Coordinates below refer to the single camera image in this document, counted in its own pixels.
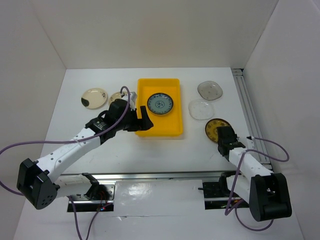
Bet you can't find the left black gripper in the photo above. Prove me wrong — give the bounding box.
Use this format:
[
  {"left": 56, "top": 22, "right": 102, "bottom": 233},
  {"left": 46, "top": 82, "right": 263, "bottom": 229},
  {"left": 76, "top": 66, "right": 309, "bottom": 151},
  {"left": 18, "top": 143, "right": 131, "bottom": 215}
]
[{"left": 115, "top": 105, "right": 153, "bottom": 132}]

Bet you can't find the yellow and black patterned plate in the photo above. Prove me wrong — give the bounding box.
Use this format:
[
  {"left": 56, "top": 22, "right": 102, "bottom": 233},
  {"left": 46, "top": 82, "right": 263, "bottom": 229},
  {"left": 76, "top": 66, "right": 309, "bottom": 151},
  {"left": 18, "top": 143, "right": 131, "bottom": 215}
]
[{"left": 204, "top": 118, "right": 230, "bottom": 144}]

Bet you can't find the blue floral plate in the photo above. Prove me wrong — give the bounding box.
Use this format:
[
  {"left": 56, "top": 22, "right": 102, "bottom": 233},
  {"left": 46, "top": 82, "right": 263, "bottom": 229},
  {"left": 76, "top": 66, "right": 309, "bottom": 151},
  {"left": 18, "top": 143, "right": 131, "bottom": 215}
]
[{"left": 147, "top": 92, "right": 174, "bottom": 116}]

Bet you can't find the clear glass plate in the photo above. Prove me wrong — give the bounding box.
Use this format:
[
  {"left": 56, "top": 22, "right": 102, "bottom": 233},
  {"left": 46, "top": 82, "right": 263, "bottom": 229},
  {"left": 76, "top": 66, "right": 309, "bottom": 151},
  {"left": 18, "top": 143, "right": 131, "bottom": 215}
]
[{"left": 188, "top": 99, "right": 215, "bottom": 121}]

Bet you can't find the cream floral plate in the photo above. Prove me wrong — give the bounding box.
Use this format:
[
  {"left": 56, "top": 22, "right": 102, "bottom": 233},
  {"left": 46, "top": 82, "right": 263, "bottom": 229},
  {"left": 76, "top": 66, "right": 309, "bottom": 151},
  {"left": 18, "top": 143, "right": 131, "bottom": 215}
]
[{"left": 108, "top": 91, "right": 123, "bottom": 105}]

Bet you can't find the smoky grey glass plate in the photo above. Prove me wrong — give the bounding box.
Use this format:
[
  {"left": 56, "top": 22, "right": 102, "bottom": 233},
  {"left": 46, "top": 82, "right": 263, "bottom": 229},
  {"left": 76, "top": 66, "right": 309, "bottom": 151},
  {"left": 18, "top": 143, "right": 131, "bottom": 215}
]
[{"left": 197, "top": 81, "right": 223, "bottom": 101}]

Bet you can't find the cream plate with black spot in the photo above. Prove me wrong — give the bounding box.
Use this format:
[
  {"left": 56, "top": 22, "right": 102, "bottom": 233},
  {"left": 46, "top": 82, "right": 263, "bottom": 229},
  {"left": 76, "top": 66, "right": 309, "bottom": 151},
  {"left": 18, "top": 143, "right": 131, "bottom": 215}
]
[{"left": 80, "top": 87, "right": 108, "bottom": 110}]

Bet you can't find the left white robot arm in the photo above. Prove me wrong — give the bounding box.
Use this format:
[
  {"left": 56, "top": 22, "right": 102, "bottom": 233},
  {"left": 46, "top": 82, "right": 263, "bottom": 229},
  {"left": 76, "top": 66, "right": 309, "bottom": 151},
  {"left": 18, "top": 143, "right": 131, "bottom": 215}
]
[{"left": 17, "top": 99, "right": 154, "bottom": 210}]

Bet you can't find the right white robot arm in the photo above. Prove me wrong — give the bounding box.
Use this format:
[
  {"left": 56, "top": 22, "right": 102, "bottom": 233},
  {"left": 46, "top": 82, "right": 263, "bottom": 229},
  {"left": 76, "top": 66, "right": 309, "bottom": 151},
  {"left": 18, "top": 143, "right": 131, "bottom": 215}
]
[{"left": 217, "top": 126, "right": 292, "bottom": 222}]

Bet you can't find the yellow plastic bin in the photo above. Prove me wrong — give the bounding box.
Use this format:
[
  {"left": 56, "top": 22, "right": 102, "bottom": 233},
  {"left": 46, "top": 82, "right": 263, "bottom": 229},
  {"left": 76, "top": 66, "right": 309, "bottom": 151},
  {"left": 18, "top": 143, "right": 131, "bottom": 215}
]
[{"left": 135, "top": 78, "right": 184, "bottom": 137}]

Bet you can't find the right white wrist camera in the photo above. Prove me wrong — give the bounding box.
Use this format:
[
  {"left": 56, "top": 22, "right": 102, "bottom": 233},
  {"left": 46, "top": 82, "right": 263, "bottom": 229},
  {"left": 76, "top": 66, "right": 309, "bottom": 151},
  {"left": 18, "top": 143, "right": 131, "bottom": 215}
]
[{"left": 246, "top": 136, "right": 256, "bottom": 150}]

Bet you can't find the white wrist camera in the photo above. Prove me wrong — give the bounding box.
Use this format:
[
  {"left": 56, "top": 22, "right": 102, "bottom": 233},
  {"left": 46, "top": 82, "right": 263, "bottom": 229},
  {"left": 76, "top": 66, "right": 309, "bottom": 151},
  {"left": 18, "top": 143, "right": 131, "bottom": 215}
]
[
  {"left": 120, "top": 92, "right": 138, "bottom": 111},
  {"left": 246, "top": 136, "right": 256, "bottom": 150}
]

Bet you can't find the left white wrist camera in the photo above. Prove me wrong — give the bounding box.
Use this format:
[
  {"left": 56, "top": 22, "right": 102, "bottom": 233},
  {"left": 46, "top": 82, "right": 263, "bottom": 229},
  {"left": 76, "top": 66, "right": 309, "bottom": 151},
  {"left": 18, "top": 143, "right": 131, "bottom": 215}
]
[{"left": 120, "top": 92, "right": 138, "bottom": 111}]

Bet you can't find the aluminium rail at right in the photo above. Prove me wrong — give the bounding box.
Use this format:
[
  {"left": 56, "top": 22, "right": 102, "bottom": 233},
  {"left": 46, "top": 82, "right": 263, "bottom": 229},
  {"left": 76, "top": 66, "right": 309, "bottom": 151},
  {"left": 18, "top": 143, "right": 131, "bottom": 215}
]
[{"left": 231, "top": 68, "right": 272, "bottom": 169}]

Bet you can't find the aluminium rail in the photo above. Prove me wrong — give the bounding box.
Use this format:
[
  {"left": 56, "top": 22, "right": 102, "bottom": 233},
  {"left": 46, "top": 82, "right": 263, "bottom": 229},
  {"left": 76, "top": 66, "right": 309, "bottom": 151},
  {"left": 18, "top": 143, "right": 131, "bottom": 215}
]
[
  {"left": 58, "top": 169, "right": 241, "bottom": 183},
  {"left": 231, "top": 68, "right": 272, "bottom": 169}
]

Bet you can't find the aluminium rail at front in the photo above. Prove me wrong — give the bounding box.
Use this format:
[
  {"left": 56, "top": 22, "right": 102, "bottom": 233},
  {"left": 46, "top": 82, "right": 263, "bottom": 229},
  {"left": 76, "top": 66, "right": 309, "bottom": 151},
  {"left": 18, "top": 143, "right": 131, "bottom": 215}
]
[{"left": 58, "top": 169, "right": 241, "bottom": 183}]

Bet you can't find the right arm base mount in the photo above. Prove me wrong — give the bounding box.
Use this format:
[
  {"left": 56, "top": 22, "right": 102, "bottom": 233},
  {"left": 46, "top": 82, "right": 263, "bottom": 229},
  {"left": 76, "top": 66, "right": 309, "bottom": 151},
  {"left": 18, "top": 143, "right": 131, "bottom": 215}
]
[{"left": 199, "top": 180, "right": 251, "bottom": 210}]

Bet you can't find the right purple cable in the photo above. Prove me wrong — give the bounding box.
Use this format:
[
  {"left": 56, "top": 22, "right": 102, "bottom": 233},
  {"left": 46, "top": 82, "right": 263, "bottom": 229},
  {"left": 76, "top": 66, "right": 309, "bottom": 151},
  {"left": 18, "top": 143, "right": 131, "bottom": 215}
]
[{"left": 224, "top": 136, "right": 290, "bottom": 231}]

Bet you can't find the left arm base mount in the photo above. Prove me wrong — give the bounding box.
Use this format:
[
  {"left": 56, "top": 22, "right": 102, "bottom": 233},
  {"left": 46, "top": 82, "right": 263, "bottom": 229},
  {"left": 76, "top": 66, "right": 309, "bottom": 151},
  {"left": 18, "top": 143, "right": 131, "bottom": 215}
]
[{"left": 71, "top": 181, "right": 116, "bottom": 213}]

